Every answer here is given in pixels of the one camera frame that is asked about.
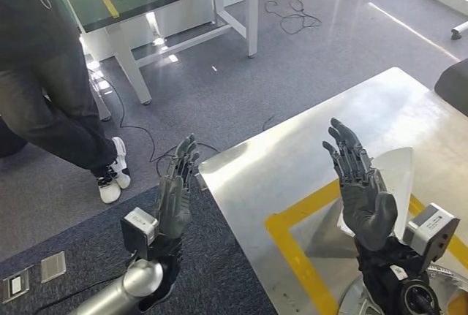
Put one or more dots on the metal floor socket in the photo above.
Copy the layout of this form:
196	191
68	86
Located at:
16	284
53	267

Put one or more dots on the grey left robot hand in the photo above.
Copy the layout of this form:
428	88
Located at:
173	206

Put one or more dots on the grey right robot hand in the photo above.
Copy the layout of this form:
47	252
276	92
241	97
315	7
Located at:
365	211

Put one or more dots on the round metal disc part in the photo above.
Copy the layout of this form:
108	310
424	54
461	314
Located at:
450	284

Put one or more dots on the steel workbench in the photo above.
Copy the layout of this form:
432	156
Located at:
292	158

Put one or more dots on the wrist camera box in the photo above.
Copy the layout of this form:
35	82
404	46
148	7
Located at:
431	230
139	233

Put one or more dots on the white wheeled furniture leg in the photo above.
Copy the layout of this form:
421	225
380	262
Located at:
459	29

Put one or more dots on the person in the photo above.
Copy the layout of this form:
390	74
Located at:
36	61

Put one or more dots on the black case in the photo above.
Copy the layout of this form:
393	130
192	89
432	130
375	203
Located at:
453	87

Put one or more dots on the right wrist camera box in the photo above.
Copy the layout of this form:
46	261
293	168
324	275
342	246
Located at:
431	230

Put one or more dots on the white plastic shell part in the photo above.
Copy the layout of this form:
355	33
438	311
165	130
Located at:
398	177

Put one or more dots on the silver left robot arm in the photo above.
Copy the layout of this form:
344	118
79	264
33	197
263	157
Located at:
127	288

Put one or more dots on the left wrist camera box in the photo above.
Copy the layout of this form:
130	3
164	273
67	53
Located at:
139	233

